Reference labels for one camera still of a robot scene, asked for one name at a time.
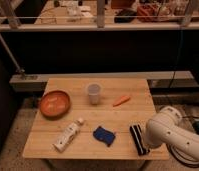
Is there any diagonal metal strut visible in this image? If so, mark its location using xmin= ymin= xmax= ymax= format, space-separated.
xmin=0 ymin=33 xmax=25 ymax=78

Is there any clear plastic cup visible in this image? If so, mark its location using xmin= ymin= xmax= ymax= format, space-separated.
xmin=87 ymin=83 xmax=101 ymax=105

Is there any blue crumpled cloth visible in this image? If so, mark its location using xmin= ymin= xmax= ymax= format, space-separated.
xmin=93 ymin=126 xmax=116 ymax=146

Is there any black white striped eraser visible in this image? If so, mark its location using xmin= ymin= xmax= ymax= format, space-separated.
xmin=129 ymin=124 xmax=150 ymax=156

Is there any black object on shelf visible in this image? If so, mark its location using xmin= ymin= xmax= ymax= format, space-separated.
xmin=114 ymin=9 xmax=137 ymax=23

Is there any grey metal rail beam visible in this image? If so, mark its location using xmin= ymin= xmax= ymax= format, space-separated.
xmin=9 ymin=71 xmax=197 ymax=92

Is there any white tube bottle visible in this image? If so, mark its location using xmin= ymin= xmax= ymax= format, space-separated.
xmin=53 ymin=118 xmax=84 ymax=152

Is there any upper metal frame shelf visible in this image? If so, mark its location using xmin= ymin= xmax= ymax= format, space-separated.
xmin=0 ymin=0 xmax=199 ymax=32

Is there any red basket on shelf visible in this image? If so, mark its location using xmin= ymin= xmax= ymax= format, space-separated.
xmin=137 ymin=3 xmax=166 ymax=22

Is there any orange carrot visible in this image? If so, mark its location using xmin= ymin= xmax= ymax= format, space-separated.
xmin=112 ymin=95 xmax=131 ymax=107

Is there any orange bowl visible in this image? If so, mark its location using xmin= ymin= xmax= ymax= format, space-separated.
xmin=38 ymin=90 xmax=71 ymax=118

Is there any black floor cable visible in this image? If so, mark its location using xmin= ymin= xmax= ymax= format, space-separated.
xmin=158 ymin=105 xmax=199 ymax=169

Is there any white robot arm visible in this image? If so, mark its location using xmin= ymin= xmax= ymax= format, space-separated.
xmin=144 ymin=106 xmax=199 ymax=161

